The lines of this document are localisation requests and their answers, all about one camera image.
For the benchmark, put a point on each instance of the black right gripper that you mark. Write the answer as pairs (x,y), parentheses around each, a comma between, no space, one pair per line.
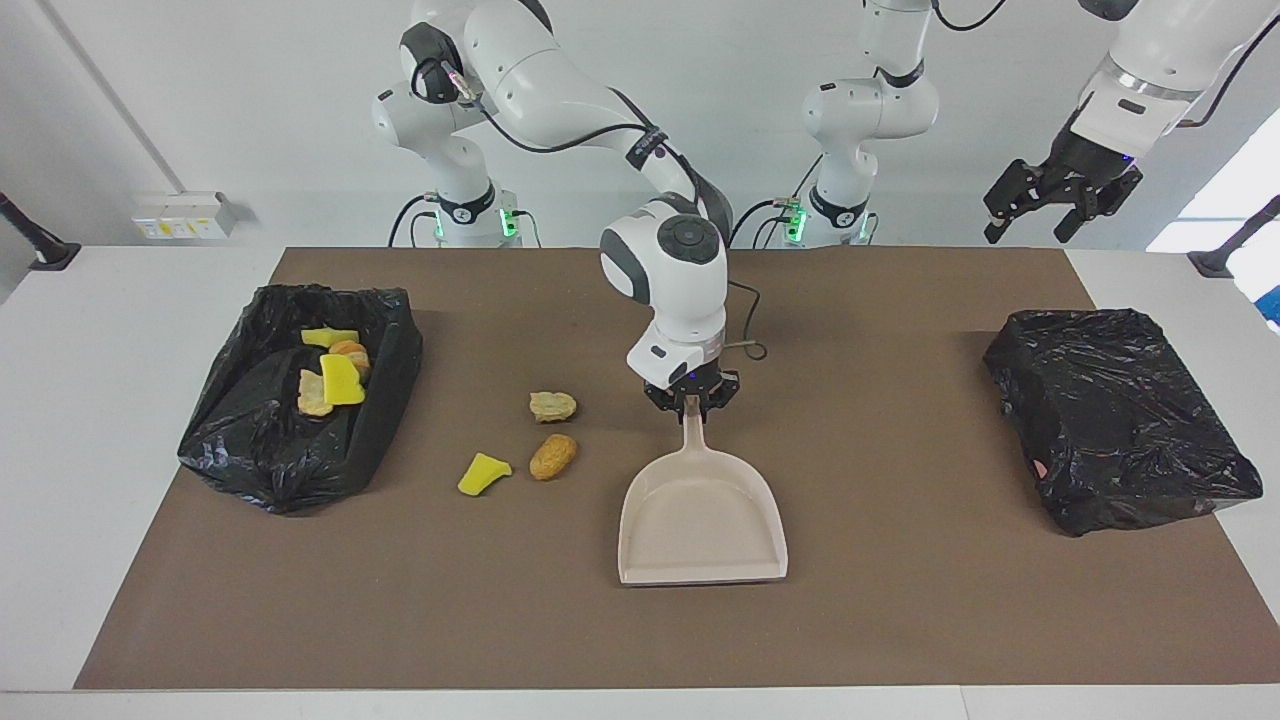
(695,383)

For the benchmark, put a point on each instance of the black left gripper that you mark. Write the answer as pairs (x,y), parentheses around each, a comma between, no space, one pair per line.
(1085,170)

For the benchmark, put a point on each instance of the beige plastic dustpan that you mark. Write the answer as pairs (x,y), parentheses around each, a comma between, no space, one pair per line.
(700,520)

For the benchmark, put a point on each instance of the pale foam piece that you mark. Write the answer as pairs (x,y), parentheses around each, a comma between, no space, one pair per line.
(552,406)

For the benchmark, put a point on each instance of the brown bread nugget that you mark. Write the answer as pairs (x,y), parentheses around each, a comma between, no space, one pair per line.
(552,457)

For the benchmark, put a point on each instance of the yellow sponge wedge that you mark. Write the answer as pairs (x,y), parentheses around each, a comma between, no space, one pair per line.
(482,474)

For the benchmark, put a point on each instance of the orange and white foam chunk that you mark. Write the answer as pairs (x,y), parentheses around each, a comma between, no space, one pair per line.
(352,350)

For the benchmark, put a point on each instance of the notched yellow sponge piece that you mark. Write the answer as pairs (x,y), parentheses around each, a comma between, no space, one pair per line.
(342,382)

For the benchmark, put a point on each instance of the green and yellow sponge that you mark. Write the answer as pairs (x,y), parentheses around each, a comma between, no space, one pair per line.
(328,337)

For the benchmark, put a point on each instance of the pale yellow foam chunk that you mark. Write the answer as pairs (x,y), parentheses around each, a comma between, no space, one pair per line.
(310,395)

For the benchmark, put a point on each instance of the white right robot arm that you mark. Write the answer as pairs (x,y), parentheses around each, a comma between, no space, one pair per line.
(680,290)

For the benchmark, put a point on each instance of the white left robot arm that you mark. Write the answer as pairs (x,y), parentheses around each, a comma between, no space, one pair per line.
(860,110)

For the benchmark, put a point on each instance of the closed black trash bag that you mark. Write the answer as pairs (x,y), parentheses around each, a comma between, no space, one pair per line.
(1110,420)

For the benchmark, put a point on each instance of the open bin with black bag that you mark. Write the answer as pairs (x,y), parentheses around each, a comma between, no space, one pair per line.
(260,450)

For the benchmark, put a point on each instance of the black pole stand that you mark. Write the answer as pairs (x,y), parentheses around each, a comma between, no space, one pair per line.
(1215,263)
(50,254)

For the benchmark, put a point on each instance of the brown table mat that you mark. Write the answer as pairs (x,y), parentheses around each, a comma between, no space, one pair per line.
(600,620)

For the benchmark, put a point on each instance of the blue plastic object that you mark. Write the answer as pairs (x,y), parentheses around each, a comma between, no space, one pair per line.
(1273,305)

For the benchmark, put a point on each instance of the white wall outlet box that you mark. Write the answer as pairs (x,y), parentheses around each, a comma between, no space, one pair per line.
(180,222)

